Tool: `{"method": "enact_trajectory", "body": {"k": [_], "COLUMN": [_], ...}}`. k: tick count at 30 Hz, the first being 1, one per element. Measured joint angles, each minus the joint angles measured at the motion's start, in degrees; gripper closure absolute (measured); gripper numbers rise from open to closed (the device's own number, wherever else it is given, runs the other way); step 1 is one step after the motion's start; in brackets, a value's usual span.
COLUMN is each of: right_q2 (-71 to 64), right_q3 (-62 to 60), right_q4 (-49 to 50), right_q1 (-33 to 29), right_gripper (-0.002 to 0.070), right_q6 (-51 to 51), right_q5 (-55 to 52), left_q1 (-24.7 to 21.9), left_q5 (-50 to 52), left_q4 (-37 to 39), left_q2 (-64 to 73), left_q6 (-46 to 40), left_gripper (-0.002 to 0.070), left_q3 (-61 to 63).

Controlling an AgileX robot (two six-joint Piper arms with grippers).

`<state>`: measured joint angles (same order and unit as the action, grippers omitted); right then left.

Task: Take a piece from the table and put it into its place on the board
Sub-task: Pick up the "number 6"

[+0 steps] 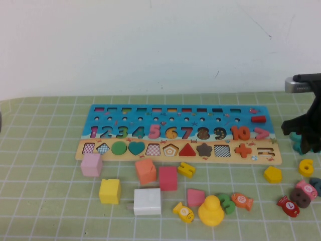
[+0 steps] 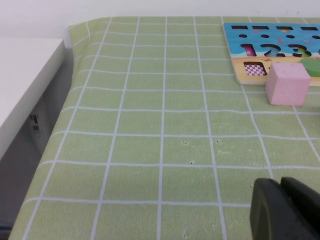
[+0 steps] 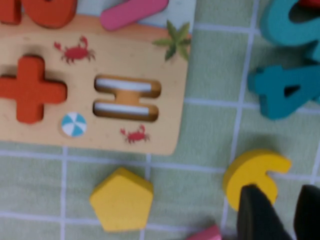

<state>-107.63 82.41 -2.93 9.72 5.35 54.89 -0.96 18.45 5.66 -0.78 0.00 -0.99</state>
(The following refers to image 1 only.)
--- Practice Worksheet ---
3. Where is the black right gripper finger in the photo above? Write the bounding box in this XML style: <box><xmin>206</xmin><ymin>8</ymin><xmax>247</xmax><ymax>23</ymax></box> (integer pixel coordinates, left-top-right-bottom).
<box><xmin>300</xmin><ymin>137</ymin><xmax>321</xmax><ymax>155</ymax></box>

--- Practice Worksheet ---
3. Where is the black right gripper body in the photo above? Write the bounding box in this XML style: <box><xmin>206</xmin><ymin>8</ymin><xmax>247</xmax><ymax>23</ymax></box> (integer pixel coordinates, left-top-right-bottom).
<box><xmin>281</xmin><ymin>73</ymin><xmax>321</xmax><ymax>138</ymax></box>

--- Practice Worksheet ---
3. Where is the yellow number six piece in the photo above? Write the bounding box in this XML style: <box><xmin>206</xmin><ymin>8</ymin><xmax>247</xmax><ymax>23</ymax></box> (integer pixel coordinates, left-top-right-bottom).
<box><xmin>298</xmin><ymin>159</ymin><xmax>314</xmax><ymax>177</ymax></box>

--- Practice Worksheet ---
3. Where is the teal number four piece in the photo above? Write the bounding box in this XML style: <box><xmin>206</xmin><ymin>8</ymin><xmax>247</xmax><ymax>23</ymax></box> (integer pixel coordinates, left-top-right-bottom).
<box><xmin>292</xmin><ymin>142</ymin><xmax>304</xmax><ymax>156</ymax></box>

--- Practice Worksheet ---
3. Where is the dark blue number piece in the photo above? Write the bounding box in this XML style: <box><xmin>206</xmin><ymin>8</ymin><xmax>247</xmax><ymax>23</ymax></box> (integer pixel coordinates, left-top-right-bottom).
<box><xmin>309</xmin><ymin>177</ymin><xmax>321</xmax><ymax>198</ymax></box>

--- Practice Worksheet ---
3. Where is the pink fish piece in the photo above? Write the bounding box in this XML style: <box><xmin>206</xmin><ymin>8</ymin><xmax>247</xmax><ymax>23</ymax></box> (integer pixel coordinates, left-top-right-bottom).
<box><xmin>295</xmin><ymin>179</ymin><xmax>318</xmax><ymax>199</ymax></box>

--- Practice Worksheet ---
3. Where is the pink greater-than piece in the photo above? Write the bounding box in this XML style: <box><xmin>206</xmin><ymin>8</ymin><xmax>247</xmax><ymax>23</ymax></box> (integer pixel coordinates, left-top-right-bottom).
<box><xmin>254</xmin><ymin>127</ymin><xmax>269</xmax><ymax>141</ymax></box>

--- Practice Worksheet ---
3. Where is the yellow pentagon piece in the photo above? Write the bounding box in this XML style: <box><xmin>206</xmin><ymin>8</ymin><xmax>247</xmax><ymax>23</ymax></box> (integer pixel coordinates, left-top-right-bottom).
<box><xmin>263</xmin><ymin>165</ymin><xmax>283</xmax><ymax>184</ymax></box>

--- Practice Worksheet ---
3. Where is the brown number eight piece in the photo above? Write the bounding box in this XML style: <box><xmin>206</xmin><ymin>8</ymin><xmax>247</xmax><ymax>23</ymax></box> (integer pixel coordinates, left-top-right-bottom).
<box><xmin>290</xmin><ymin>187</ymin><xmax>313</xmax><ymax>209</ymax></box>

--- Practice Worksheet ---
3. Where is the red fish piece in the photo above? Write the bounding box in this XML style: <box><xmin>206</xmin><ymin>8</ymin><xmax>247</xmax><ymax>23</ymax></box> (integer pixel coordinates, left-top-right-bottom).
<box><xmin>276</xmin><ymin>195</ymin><xmax>300</xmax><ymax>218</ymax></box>

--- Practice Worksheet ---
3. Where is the orange plus piece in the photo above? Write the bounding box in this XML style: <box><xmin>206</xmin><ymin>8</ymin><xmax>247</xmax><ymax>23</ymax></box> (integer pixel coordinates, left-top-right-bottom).
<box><xmin>234</xmin><ymin>143</ymin><xmax>252</xmax><ymax>159</ymax></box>

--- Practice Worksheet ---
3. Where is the orange number ten piece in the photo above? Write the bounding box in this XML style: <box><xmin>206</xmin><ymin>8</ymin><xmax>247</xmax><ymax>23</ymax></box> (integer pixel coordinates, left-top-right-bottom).
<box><xmin>230</xmin><ymin>125</ymin><xmax>251</xmax><ymax>141</ymax></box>

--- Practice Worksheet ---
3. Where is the orange fish piece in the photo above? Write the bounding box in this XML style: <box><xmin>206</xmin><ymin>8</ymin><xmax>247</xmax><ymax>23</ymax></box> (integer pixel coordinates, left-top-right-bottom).
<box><xmin>230</xmin><ymin>192</ymin><xmax>254</xmax><ymax>211</ymax></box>

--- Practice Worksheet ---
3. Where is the green number three piece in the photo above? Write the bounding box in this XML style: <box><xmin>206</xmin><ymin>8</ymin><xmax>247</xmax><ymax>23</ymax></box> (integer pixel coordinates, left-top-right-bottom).
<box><xmin>217</xmin><ymin>193</ymin><xmax>236</xmax><ymax>215</ymax></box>

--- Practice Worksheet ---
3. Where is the brown star piece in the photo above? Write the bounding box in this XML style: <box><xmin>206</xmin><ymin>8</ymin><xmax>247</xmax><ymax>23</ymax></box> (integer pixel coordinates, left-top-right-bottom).
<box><xmin>196</xmin><ymin>142</ymin><xmax>214</xmax><ymax>157</ymax></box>

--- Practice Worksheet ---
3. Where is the red triangle piece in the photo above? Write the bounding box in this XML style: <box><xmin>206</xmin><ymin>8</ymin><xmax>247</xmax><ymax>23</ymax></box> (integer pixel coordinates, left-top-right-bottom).
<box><xmin>179</xmin><ymin>142</ymin><xmax>197</xmax><ymax>157</ymax></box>

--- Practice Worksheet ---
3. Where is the yellow equals piece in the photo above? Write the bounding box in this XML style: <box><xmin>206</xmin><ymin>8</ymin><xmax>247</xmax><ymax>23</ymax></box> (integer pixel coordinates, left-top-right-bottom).
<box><xmin>177</xmin><ymin>162</ymin><xmax>196</xmax><ymax>178</ymax></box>

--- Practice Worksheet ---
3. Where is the pink trapezoid piece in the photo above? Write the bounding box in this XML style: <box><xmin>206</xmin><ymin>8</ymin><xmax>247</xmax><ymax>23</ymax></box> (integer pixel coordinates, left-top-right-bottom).
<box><xmin>187</xmin><ymin>188</ymin><xmax>206</xmax><ymax>208</ymax></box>

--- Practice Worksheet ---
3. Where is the wooden number puzzle board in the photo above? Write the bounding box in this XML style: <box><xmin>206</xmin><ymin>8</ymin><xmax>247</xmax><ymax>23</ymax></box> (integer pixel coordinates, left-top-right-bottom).
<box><xmin>75</xmin><ymin>104</ymin><xmax>283</xmax><ymax>166</ymax></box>

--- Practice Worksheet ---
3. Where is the yellow fish piece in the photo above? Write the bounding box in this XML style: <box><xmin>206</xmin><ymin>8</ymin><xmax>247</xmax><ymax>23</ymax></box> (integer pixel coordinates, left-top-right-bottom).
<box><xmin>173</xmin><ymin>202</ymin><xmax>195</xmax><ymax>223</ymax></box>

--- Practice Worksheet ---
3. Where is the pink number five piece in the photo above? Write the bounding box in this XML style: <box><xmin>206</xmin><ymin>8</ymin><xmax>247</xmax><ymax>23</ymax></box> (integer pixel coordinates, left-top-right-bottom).
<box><xmin>147</xmin><ymin>124</ymin><xmax>162</xmax><ymax>140</ymax></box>

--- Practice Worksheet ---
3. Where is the teal heart piece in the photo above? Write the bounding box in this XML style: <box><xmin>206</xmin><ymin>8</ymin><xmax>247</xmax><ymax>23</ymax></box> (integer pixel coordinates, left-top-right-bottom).
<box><xmin>128</xmin><ymin>141</ymin><xmax>146</xmax><ymax>156</ymax></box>

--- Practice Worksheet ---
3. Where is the green circle piece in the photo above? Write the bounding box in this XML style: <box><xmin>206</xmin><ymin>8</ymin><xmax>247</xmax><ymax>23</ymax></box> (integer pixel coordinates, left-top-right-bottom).
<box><xmin>111</xmin><ymin>141</ymin><xmax>127</xmax><ymax>156</ymax></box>

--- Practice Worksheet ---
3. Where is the yellow toy duck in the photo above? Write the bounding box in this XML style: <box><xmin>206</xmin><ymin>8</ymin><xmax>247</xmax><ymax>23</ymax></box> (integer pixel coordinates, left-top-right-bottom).
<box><xmin>198</xmin><ymin>195</ymin><xmax>225</xmax><ymax>227</ymax></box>

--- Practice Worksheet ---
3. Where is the red wooden block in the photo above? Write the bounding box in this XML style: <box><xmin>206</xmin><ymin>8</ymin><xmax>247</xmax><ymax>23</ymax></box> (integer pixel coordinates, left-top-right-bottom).
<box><xmin>158</xmin><ymin>166</ymin><xmax>178</xmax><ymax>191</ymax></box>

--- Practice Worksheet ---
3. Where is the orange wooden cube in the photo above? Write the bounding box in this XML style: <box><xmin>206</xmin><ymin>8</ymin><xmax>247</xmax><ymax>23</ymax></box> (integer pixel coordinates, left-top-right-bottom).
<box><xmin>134</xmin><ymin>158</ymin><xmax>157</xmax><ymax>186</ymax></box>

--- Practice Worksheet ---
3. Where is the white wooden cube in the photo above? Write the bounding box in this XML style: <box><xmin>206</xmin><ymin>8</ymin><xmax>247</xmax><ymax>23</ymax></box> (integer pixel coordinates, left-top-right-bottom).
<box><xmin>133</xmin><ymin>188</ymin><xmax>162</xmax><ymax>216</ymax></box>

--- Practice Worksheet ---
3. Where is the yellow wooden cube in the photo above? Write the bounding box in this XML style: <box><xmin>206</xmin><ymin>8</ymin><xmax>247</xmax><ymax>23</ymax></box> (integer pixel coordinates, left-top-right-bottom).
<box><xmin>98</xmin><ymin>178</ymin><xmax>121</xmax><ymax>204</ymax></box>

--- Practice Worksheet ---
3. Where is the pink wooden cube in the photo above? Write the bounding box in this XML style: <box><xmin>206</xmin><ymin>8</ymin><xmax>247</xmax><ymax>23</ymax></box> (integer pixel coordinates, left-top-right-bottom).
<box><xmin>80</xmin><ymin>153</ymin><xmax>103</xmax><ymax>178</ymax></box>

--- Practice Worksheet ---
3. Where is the green checked tablecloth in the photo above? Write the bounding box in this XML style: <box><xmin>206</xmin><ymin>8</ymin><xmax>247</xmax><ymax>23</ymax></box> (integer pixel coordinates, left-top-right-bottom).
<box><xmin>0</xmin><ymin>90</ymin><xmax>321</xmax><ymax>241</ymax></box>

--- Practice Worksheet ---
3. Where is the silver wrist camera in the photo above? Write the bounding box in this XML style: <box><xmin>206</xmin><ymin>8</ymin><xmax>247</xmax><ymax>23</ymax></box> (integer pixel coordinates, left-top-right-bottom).
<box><xmin>285</xmin><ymin>75</ymin><xmax>313</xmax><ymax>94</ymax></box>

